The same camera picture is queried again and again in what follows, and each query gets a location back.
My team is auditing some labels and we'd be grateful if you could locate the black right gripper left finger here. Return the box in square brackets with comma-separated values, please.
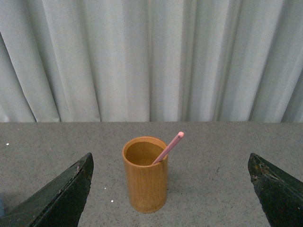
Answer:
[0, 153, 94, 227]

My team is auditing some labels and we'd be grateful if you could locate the pink chopstick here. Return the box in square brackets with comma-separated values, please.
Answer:
[152, 131, 185, 165]

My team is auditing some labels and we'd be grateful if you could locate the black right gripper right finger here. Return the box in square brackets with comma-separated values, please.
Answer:
[248, 153, 303, 227]

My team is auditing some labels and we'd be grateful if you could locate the white curtain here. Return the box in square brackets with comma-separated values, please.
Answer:
[0, 0, 303, 122]

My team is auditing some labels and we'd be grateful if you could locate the bamboo chopstick holder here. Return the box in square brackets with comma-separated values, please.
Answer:
[122, 136, 168, 213]

